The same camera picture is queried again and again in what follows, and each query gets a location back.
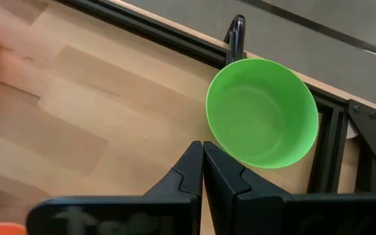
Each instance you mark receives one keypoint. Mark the black triangular corner bracket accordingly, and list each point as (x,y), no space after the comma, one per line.
(374,130)

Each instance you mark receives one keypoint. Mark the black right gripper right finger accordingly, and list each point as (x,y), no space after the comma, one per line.
(273,215)

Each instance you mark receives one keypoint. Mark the black frame clamp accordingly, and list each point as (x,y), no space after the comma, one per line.
(238,32)

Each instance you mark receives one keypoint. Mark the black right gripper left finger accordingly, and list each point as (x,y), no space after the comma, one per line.
(162,212)

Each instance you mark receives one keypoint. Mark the black aluminium table frame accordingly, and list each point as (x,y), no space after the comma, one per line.
(149,26)

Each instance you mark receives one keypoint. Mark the green plastic mini bowl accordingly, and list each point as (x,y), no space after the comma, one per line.
(260,114)

